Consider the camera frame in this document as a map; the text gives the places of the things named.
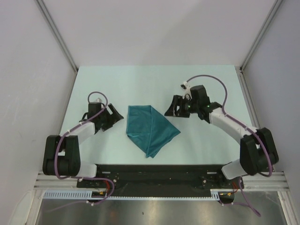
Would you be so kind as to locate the aluminium frame post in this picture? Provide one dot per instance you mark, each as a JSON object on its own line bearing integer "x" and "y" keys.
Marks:
{"x": 262, "y": 31}
{"x": 56, "y": 33}

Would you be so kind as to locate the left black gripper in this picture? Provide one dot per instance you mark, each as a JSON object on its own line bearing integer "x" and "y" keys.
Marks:
{"x": 111, "y": 119}

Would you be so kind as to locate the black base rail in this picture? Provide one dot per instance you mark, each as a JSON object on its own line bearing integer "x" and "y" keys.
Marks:
{"x": 162, "y": 181}

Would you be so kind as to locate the left aluminium frame post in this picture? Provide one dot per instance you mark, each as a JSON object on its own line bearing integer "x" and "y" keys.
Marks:
{"x": 56, "y": 33}

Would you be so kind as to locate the right aluminium frame post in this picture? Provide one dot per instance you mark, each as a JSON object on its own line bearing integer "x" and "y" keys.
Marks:
{"x": 262, "y": 31}

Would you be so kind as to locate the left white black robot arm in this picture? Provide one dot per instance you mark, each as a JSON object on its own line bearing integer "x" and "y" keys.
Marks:
{"x": 62, "y": 152}

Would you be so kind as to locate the white slotted cable duct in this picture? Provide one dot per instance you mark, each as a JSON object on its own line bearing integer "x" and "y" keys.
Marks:
{"x": 90, "y": 195}

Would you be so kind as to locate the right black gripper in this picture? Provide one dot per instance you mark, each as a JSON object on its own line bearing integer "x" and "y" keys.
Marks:
{"x": 177, "y": 101}

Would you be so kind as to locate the teal satin napkin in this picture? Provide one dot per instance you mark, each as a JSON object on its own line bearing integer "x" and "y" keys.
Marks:
{"x": 148, "y": 129}

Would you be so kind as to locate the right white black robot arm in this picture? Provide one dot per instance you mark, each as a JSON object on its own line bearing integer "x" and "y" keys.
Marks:
{"x": 257, "y": 148}

